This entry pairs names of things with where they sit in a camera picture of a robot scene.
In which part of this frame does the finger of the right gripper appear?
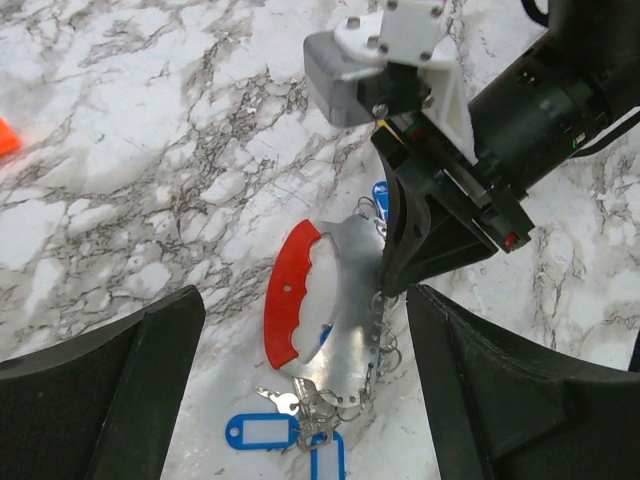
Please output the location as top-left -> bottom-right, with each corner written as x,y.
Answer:
380,164 -> 498,296

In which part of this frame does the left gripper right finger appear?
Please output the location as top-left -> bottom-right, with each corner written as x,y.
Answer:
407,285 -> 639,479

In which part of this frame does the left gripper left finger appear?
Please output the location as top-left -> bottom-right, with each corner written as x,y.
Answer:
1,286 -> 205,479

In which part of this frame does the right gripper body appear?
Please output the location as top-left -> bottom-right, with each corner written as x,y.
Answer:
377,112 -> 534,253

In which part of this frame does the blue tag key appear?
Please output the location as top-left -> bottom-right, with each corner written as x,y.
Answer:
225,386 -> 321,451

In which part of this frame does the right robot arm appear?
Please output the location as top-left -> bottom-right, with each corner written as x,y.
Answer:
372,1 -> 639,297

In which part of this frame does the blue tag on holder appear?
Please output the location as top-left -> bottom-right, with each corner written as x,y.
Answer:
297,430 -> 346,480

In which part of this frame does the orange black highlighter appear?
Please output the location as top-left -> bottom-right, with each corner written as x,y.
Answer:
0,118 -> 21,157

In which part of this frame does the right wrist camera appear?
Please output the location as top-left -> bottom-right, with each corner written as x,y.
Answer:
303,1 -> 477,164

